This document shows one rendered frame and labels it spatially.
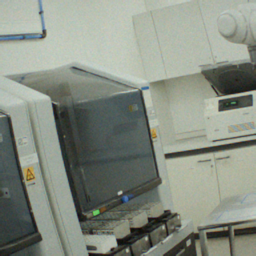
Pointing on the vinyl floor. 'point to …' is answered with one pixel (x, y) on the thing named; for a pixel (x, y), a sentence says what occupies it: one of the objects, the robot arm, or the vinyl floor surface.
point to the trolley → (229, 218)
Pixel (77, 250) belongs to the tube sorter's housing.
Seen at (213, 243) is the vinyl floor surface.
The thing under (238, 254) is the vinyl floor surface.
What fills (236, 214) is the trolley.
